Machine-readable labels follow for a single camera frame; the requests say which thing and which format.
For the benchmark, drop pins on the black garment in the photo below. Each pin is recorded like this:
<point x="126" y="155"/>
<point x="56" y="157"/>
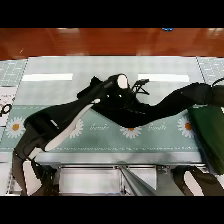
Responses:
<point x="173" y="100"/>

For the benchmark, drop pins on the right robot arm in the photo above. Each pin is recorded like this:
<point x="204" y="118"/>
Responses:
<point x="200" y="181"/>

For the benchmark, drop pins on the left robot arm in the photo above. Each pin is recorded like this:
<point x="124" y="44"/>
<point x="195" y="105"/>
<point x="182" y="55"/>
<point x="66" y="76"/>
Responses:
<point x="56" y="121"/>

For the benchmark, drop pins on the green garment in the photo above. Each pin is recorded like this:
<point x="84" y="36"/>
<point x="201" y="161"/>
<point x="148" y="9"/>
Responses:
<point x="210" y="133"/>

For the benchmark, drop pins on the silver frame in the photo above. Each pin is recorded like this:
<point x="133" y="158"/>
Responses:
<point x="86" y="181"/>

